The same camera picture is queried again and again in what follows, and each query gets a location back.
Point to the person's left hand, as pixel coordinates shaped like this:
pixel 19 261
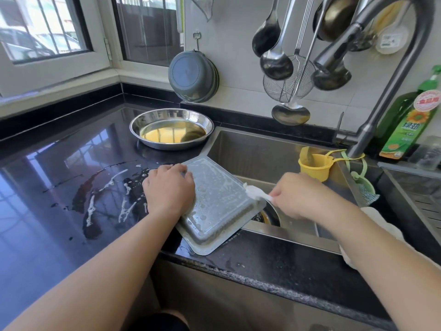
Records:
pixel 169 193

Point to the person's right hand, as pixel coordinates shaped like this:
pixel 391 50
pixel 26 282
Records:
pixel 303 196

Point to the round steel pan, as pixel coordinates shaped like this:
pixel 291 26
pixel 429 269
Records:
pixel 272 215

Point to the white cleaning brush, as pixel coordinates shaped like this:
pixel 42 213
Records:
pixel 256 193

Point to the rectangular steel tray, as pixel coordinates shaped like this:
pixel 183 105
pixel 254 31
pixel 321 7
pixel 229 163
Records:
pixel 217 203

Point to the person's left forearm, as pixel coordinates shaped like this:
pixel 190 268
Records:
pixel 89 279

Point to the person's right forearm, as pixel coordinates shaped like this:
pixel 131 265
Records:
pixel 386 265

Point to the yellow hanging sink cup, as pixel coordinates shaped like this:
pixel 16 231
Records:
pixel 315 167

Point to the stainless steel sink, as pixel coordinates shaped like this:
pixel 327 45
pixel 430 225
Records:
pixel 275 151

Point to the green hanging sponge holder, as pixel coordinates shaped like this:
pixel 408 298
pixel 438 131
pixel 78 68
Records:
pixel 363 186

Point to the round steel basin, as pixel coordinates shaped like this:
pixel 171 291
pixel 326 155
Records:
pixel 172 129

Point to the white dish rag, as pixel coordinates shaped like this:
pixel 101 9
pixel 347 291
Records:
pixel 382 224

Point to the grey hanging basin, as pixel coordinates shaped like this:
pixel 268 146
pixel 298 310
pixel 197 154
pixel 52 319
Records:
pixel 191 75

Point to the dark green hanging basin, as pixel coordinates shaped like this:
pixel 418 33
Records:
pixel 216 79

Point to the green dish soap bottle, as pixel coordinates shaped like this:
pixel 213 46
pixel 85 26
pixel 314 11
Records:
pixel 406 124

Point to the clear plastic cup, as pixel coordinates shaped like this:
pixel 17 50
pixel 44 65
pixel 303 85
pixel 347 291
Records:
pixel 427 155

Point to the steel soup ladle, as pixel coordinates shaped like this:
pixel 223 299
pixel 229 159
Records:
pixel 275 65

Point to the hanging steel ladles and skimmer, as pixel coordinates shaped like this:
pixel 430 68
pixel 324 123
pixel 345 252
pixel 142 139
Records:
pixel 265 38

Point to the white dish brush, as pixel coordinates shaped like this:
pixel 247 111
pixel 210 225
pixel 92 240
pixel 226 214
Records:
pixel 393 41

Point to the white hanging cloth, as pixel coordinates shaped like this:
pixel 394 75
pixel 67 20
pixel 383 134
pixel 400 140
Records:
pixel 203 4

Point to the steel gooseneck faucet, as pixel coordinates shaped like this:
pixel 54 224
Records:
pixel 413 38

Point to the yellow dish brush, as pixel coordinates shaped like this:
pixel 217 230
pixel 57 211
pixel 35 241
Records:
pixel 386 17

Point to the steel wall hook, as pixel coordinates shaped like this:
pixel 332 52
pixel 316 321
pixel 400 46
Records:
pixel 197 41

